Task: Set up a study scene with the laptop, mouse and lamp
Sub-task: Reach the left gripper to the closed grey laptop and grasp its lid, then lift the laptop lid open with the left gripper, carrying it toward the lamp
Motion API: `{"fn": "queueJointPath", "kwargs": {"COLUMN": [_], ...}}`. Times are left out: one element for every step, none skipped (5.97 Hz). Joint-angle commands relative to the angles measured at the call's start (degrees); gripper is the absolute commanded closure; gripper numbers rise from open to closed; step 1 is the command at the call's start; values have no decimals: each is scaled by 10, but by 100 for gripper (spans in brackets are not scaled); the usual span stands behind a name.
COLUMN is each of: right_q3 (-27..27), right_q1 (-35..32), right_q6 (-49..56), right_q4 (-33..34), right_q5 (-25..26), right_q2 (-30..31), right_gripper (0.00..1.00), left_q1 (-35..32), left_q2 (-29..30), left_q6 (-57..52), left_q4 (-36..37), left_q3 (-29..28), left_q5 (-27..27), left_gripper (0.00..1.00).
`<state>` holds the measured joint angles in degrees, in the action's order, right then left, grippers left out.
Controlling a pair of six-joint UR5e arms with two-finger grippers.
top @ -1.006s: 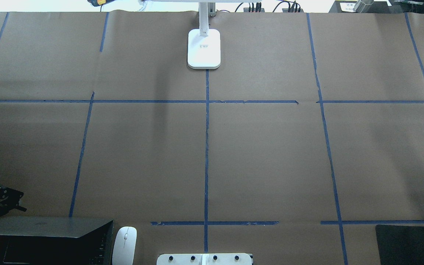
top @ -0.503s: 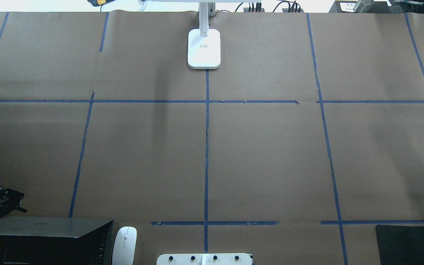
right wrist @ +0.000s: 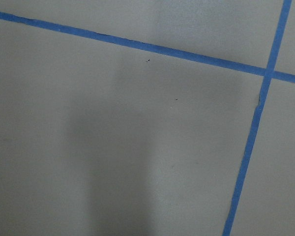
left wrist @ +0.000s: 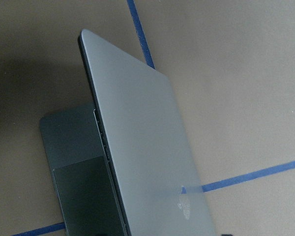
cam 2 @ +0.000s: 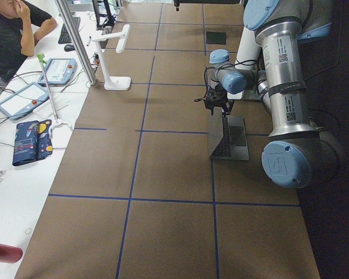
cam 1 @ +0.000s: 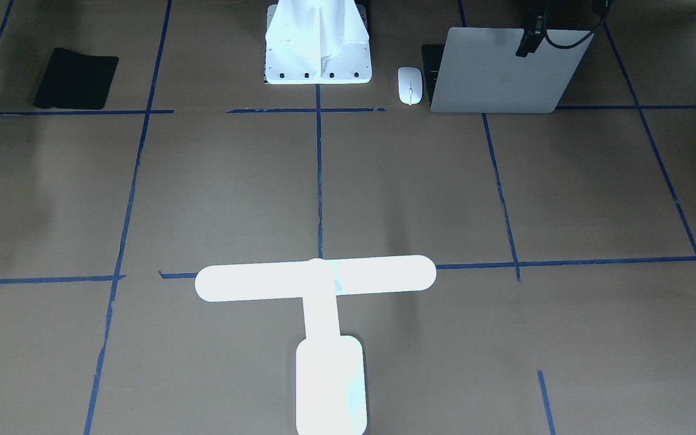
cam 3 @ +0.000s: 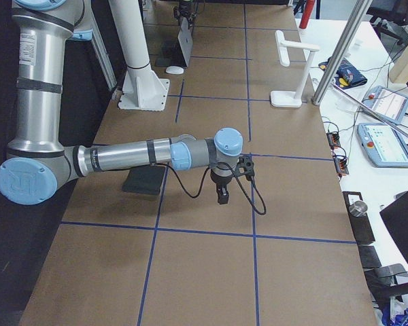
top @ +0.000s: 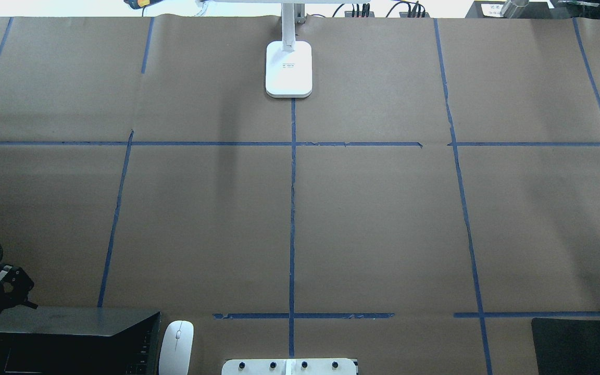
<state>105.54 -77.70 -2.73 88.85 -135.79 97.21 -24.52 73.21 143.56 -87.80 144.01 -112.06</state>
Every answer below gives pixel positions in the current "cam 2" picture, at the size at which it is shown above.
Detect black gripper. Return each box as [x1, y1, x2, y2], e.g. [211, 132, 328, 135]
[203, 84, 229, 117]

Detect grey laptop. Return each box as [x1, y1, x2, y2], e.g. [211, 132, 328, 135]
[207, 108, 250, 161]

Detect black mouse pad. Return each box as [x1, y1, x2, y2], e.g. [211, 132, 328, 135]
[206, 31, 227, 45]

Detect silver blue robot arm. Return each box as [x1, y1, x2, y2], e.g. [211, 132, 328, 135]
[203, 1, 343, 188]
[173, 0, 248, 11]

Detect white desk lamp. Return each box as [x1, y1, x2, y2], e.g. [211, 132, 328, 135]
[91, 24, 132, 91]

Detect black desk mouse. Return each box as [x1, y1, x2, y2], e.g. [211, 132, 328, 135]
[64, 44, 75, 52]

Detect far blue teach pendant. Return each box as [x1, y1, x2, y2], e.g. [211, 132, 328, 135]
[40, 58, 77, 86]

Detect blue teach pendant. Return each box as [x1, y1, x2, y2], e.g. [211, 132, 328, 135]
[0, 83, 49, 120]
[40, 58, 77, 86]

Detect black keyboard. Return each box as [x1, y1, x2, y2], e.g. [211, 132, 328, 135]
[58, 16, 81, 45]

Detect navy patterned pouch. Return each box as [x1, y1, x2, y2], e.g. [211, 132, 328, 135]
[12, 119, 53, 166]

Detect near blue teach pendant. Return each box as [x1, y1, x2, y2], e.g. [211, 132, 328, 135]
[0, 83, 49, 120]

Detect person in black shirt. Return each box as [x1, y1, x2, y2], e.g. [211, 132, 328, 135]
[0, 1, 58, 82]

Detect red cylinder bottle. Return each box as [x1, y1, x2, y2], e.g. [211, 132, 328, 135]
[0, 244, 23, 263]

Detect aluminium frame post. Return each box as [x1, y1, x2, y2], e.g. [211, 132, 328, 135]
[55, 0, 97, 85]

